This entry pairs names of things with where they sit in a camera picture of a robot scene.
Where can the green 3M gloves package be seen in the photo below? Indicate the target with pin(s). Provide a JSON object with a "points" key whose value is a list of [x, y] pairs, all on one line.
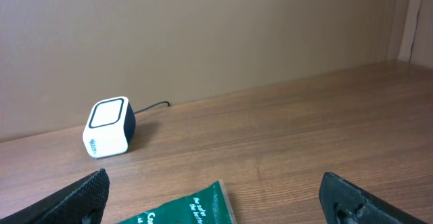
{"points": [[207, 206]]}

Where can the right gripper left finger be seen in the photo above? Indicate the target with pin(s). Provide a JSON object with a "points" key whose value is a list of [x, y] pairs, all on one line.
{"points": [[81, 202]]}

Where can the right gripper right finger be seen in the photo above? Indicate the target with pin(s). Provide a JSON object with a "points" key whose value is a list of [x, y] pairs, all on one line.
{"points": [[344, 202]]}

